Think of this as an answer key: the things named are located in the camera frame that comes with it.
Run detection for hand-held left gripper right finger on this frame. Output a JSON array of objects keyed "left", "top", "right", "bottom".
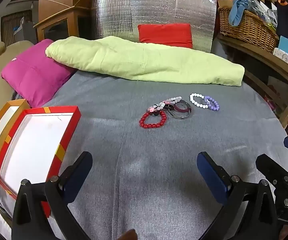
[{"left": 196, "top": 151, "right": 278, "bottom": 240}]

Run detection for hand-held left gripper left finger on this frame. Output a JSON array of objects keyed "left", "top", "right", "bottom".
[{"left": 12, "top": 151, "right": 93, "bottom": 240}]

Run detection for red box with white inside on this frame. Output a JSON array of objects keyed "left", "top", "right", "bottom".
[{"left": 0, "top": 106, "right": 82, "bottom": 218}]

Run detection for black headband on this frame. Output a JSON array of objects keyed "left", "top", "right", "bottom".
[{"left": 168, "top": 99, "right": 192, "bottom": 120}]

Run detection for purple bead bracelet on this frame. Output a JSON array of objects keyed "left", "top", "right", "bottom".
[{"left": 204, "top": 96, "right": 221, "bottom": 111}]

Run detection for white bead bracelet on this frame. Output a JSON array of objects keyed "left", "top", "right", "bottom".
[{"left": 189, "top": 93, "right": 210, "bottom": 109}]

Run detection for black hair tie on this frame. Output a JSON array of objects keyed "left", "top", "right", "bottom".
[{"left": 151, "top": 102, "right": 174, "bottom": 118}]

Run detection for red bead bracelet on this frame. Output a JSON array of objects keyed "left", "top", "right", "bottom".
[{"left": 139, "top": 111, "right": 168, "bottom": 130}]

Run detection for pale pink bead bracelet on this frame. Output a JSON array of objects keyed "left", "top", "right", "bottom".
[{"left": 147, "top": 102, "right": 167, "bottom": 112}]

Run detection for grey bed sheet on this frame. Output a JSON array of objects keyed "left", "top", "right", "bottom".
[{"left": 0, "top": 69, "right": 288, "bottom": 240}]

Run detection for wooden shelf rack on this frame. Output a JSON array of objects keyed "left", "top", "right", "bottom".
[{"left": 216, "top": 34, "right": 288, "bottom": 129}]

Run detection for magenta pillow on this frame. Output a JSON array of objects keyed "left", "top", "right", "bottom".
[{"left": 1, "top": 39, "right": 75, "bottom": 108}]

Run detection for wicker basket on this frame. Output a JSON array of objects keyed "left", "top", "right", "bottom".
[{"left": 218, "top": 6, "right": 280, "bottom": 53}]

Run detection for light green folded blanket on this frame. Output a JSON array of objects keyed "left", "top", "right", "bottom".
[{"left": 45, "top": 36, "right": 245, "bottom": 87}]

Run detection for blue cloth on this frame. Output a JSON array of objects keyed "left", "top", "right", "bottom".
[{"left": 228, "top": 0, "right": 254, "bottom": 27}]

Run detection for red cushion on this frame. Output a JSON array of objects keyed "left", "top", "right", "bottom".
[{"left": 137, "top": 23, "right": 193, "bottom": 49}]

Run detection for wooden cabinet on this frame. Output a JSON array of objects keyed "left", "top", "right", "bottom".
[{"left": 33, "top": 0, "right": 95, "bottom": 44}]

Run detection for silver foil insulation sheet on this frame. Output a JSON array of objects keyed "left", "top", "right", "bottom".
[{"left": 92, "top": 0, "right": 217, "bottom": 53}]

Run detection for pearl and maroon bracelets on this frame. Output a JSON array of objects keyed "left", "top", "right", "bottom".
[{"left": 173, "top": 103, "right": 190, "bottom": 114}]

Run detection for clear bead bracelet pink charm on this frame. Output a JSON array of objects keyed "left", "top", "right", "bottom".
[{"left": 163, "top": 96, "right": 183, "bottom": 105}]

